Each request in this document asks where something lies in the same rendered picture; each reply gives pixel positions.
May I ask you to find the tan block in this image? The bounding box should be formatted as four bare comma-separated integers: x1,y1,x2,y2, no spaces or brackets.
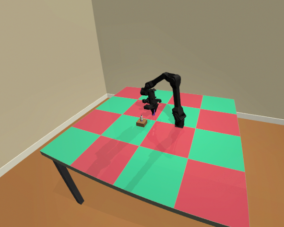
136,118,147,127

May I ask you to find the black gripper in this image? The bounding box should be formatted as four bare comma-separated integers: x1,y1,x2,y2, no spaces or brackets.
144,96,162,114

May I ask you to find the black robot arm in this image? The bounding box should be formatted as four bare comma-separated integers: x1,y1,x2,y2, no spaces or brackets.
140,72,186,128

